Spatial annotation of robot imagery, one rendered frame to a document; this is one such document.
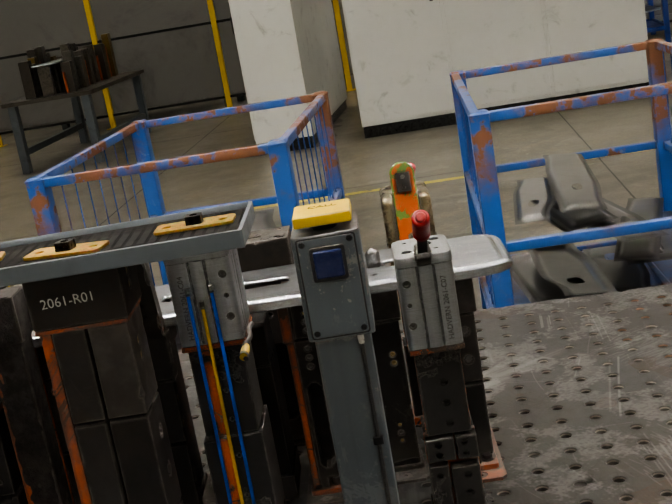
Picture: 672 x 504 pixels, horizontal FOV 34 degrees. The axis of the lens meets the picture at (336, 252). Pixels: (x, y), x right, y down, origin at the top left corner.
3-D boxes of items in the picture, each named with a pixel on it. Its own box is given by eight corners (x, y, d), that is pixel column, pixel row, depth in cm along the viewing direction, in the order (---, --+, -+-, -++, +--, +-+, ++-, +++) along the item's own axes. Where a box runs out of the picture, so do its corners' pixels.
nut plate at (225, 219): (236, 215, 116) (234, 204, 116) (232, 223, 112) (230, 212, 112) (159, 227, 117) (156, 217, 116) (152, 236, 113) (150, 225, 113)
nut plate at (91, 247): (111, 242, 113) (108, 231, 113) (97, 252, 110) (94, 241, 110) (37, 251, 115) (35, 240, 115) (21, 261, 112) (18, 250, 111)
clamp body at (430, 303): (492, 490, 145) (455, 228, 136) (505, 532, 134) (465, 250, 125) (421, 500, 146) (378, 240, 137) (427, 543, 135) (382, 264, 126)
